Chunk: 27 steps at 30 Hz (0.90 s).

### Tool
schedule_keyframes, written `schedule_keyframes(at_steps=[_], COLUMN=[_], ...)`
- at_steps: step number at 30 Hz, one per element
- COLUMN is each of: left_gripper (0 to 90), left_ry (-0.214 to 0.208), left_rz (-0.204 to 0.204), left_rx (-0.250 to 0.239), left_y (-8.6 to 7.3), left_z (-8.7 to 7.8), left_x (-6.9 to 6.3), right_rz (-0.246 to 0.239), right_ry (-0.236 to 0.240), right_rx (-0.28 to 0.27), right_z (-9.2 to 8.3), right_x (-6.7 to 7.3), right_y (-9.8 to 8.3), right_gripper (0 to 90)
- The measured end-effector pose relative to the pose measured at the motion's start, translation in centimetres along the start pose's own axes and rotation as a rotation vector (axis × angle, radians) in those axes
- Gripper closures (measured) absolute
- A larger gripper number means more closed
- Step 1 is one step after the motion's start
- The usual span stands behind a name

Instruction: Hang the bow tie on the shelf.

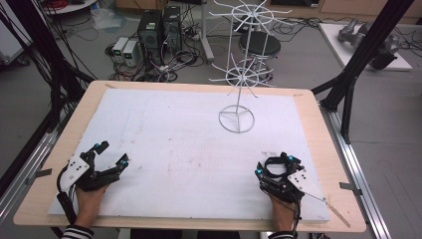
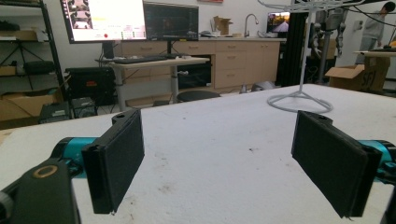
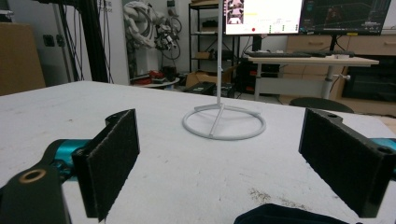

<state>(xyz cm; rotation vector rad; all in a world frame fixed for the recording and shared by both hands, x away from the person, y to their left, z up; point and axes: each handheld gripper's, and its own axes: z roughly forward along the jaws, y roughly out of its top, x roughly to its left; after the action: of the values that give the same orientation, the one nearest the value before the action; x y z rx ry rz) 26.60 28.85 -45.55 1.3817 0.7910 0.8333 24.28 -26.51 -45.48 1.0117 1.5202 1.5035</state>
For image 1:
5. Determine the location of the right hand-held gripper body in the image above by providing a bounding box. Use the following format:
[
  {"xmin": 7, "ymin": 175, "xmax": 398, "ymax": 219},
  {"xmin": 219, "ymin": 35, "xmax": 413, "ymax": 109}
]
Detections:
[{"xmin": 259, "ymin": 163, "xmax": 316, "ymax": 204}]

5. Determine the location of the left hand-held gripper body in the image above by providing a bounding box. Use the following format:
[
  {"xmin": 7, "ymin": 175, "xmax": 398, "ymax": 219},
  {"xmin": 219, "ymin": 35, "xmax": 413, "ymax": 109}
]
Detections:
[{"xmin": 59, "ymin": 150, "xmax": 120, "ymax": 194}]

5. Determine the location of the person's right hand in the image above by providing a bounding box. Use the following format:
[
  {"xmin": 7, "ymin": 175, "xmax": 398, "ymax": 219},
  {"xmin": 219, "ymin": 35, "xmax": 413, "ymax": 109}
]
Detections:
[{"xmin": 270, "ymin": 194, "xmax": 299, "ymax": 233}]

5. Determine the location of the person's left hand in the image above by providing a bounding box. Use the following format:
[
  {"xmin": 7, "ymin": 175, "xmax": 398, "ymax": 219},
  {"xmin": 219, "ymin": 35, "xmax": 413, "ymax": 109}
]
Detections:
[{"xmin": 73, "ymin": 184, "xmax": 108, "ymax": 229}]

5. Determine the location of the thin metal rod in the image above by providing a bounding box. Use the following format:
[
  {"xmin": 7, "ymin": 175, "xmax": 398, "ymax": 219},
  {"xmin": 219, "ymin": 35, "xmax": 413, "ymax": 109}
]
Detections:
[{"xmin": 303, "ymin": 190, "xmax": 329, "ymax": 203}]

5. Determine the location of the grey metal clip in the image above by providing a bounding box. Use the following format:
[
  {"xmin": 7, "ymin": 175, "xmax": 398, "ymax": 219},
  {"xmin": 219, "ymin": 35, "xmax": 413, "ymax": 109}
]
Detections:
[
  {"xmin": 338, "ymin": 181, "xmax": 363, "ymax": 196},
  {"xmin": 25, "ymin": 167, "xmax": 54, "ymax": 186}
]

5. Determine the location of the thin wooden stick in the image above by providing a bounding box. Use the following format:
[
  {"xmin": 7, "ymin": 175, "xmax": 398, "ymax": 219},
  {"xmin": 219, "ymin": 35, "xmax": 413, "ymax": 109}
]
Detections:
[{"xmin": 325, "ymin": 200, "xmax": 352, "ymax": 229}]

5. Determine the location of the white foam mat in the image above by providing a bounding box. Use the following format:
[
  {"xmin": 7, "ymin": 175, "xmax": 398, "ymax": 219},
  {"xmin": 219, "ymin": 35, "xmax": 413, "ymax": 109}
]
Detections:
[{"xmin": 48, "ymin": 88, "xmax": 331, "ymax": 223}]

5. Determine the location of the grey power supply box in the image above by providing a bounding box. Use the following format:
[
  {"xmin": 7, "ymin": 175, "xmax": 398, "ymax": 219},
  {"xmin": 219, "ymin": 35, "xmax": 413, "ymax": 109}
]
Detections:
[
  {"xmin": 111, "ymin": 36, "xmax": 130, "ymax": 64},
  {"xmin": 121, "ymin": 40, "xmax": 140, "ymax": 68}
]

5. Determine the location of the black round stool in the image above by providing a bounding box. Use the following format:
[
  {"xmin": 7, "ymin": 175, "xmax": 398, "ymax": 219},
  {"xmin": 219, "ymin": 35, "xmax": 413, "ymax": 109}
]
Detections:
[{"xmin": 238, "ymin": 30, "xmax": 282, "ymax": 83}]

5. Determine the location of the white floor board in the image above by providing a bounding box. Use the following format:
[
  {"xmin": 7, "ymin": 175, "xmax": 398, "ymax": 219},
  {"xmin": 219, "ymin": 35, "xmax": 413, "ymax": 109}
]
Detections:
[{"xmin": 317, "ymin": 22, "xmax": 414, "ymax": 72}]

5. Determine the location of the black computer tower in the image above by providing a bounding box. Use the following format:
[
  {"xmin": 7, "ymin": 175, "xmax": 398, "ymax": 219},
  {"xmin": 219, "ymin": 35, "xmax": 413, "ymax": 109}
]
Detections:
[
  {"xmin": 136, "ymin": 9, "xmax": 164, "ymax": 66},
  {"xmin": 161, "ymin": 5, "xmax": 183, "ymax": 54}
]

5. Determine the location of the clear plastic bag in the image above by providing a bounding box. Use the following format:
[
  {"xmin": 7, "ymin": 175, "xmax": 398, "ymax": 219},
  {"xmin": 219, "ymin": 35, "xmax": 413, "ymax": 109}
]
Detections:
[{"xmin": 90, "ymin": 7, "xmax": 127, "ymax": 32}]

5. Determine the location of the white round table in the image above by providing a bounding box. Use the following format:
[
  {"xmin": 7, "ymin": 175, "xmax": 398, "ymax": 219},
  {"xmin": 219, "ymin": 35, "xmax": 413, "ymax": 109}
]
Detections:
[{"xmin": 42, "ymin": 0, "xmax": 100, "ymax": 16}]

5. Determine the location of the aluminium rail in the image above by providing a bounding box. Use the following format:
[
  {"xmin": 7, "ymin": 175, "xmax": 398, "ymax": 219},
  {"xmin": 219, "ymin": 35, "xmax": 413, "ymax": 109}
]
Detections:
[
  {"xmin": 318, "ymin": 101, "xmax": 393, "ymax": 239},
  {"xmin": 0, "ymin": 129, "xmax": 61, "ymax": 218}
]

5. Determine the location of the white wire rack stand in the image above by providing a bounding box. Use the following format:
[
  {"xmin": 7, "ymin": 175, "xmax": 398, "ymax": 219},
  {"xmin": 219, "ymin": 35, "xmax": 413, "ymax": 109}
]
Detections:
[{"xmin": 208, "ymin": 0, "xmax": 295, "ymax": 134}]

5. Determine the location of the tangle of floor cables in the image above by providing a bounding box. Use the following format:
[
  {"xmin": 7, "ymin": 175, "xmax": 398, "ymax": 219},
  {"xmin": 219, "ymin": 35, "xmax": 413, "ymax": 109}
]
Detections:
[{"xmin": 105, "ymin": 19, "xmax": 208, "ymax": 83}]

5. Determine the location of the black metal frame stand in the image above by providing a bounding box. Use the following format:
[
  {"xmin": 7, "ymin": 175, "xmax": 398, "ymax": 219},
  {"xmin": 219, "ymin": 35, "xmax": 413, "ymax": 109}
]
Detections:
[
  {"xmin": 311, "ymin": 0, "xmax": 416, "ymax": 144},
  {"xmin": 5, "ymin": 0, "xmax": 88, "ymax": 133}
]

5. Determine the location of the white table leg post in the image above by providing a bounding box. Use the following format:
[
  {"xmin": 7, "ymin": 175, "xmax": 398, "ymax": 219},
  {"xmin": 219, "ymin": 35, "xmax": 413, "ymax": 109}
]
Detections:
[{"xmin": 198, "ymin": 0, "xmax": 216, "ymax": 65}]

